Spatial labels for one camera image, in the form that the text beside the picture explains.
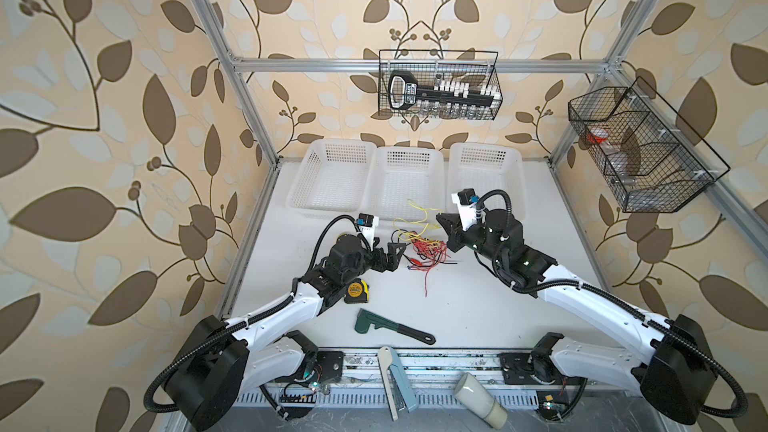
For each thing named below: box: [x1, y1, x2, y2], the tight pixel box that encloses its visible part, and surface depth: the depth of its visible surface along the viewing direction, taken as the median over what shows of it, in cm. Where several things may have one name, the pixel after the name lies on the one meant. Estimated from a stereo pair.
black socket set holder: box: [388, 70, 503, 111], surface depth 85 cm
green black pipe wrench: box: [354, 308, 437, 345], surface depth 82 cm
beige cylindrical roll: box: [454, 372, 508, 430], surface depth 69 cm
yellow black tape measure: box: [344, 278, 370, 304], surface depth 86 cm
